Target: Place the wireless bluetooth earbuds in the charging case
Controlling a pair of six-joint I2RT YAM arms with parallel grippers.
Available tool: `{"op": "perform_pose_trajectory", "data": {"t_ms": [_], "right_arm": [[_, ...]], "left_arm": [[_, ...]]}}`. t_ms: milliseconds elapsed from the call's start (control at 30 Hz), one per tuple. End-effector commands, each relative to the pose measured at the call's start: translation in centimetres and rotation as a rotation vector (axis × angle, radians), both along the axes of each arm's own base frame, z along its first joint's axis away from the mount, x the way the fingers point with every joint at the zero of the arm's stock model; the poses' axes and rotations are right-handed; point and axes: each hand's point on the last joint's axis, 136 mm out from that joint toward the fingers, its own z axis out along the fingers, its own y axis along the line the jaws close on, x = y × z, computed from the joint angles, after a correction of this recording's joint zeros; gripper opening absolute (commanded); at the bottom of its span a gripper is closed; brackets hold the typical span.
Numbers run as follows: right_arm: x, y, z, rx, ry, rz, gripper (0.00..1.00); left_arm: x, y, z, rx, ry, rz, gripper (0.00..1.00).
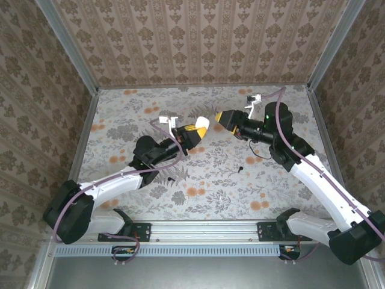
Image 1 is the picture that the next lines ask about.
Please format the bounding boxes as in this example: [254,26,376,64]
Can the floral patterned table cover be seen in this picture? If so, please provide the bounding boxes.
[76,85,347,220]

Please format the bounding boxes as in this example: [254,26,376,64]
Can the aluminium base beam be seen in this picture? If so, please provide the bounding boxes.
[45,220,331,243]

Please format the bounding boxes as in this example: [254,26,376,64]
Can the grey metal panel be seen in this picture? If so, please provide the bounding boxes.
[48,255,372,289]

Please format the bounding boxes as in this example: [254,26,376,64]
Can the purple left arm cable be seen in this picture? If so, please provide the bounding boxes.
[52,118,186,266]

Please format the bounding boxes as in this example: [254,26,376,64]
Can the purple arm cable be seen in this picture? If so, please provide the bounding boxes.
[260,86,385,263]
[52,118,186,266]

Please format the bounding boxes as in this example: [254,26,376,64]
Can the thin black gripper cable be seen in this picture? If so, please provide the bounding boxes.
[248,140,273,160]

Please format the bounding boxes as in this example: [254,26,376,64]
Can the aluminium table side rail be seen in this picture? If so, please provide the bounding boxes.
[68,90,100,184]
[306,85,340,181]

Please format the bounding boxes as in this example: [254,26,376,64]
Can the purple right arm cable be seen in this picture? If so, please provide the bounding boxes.
[260,86,385,263]

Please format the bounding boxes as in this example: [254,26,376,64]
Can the aluminium frame post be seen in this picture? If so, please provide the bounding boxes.
[35,0,100,96]
[307,0,366,91]

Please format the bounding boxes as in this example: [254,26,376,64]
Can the grey slotted cable duct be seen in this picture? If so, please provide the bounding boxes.
[55,243,282,258]

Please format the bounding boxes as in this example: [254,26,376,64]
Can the black controller board with wires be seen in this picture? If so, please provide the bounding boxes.
[279,244,301,261]
[111,245,137,262]

